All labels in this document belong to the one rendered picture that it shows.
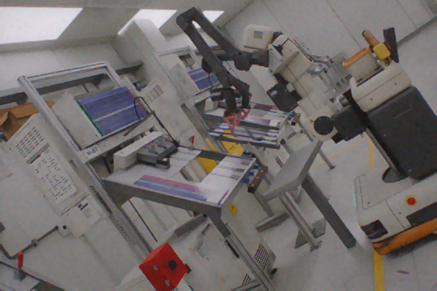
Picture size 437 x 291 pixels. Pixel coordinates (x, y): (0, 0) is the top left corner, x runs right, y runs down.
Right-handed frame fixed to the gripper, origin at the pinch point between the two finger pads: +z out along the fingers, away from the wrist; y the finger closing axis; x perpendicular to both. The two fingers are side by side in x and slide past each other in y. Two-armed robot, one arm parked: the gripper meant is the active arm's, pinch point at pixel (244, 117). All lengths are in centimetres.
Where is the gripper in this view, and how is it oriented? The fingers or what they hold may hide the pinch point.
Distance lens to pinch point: 284.4
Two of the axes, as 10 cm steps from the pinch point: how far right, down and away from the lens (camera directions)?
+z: -0.5, 9.6, 2.8
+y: -3.0, 2.5, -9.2
